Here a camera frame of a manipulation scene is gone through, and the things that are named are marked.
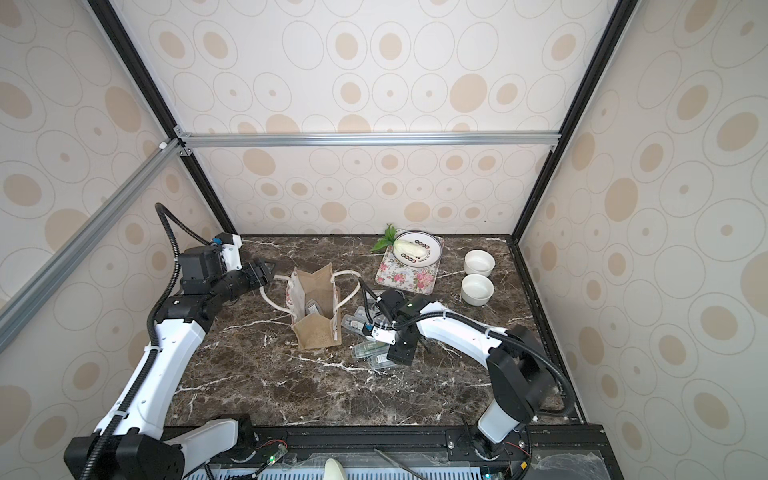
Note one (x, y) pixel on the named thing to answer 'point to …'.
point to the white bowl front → (476, 289)
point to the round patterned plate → (426, 239)
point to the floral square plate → (393, 274)
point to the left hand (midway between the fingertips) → (277, 262)
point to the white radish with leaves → (399, 245)
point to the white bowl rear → (479, 261)
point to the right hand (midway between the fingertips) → (411, 345)
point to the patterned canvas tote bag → (316, 329)
